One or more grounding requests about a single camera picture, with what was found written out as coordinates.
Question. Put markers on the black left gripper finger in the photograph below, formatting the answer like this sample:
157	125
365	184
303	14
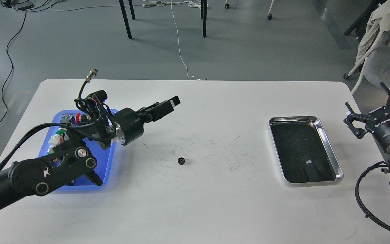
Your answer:
146	113

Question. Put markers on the small black gear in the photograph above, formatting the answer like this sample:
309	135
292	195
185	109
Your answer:
181	161

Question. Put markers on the red emergency stop button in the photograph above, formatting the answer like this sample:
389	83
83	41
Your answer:
82	119

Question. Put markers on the grey black connector block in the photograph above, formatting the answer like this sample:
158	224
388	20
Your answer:
67	118

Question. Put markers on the shiny metal tray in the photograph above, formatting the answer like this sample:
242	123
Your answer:
304	151

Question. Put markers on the black grey industrial part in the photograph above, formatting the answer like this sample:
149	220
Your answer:
166	107

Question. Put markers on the green push button switch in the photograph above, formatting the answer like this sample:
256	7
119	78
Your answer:
61	131

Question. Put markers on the beige jacket on chair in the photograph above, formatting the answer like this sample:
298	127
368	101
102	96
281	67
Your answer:
374	30

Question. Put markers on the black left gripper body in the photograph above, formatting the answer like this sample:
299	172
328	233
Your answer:
129	125

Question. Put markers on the black table leg left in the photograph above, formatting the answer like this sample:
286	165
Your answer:
125	16

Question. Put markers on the blue plastic tray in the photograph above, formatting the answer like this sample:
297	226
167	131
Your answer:
102	157

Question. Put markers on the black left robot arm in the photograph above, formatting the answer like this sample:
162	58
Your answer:
68	157

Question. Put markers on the black table leg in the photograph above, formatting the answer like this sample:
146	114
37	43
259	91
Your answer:
203	16
125	16

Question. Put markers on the black table leg right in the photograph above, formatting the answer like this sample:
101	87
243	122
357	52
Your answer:
203	16

